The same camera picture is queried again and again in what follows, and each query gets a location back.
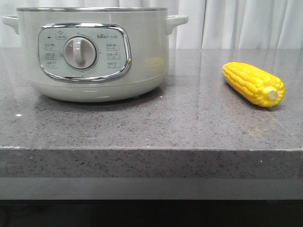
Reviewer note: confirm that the yellow corn cob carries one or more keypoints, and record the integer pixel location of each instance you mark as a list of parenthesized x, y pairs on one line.
[(256, 85)]

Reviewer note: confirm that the pale green electric cooking pot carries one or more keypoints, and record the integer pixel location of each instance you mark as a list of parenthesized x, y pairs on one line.
[(94, 54)]

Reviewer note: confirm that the white curtain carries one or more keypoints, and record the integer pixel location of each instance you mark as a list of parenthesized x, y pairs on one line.
[(213, 24)]

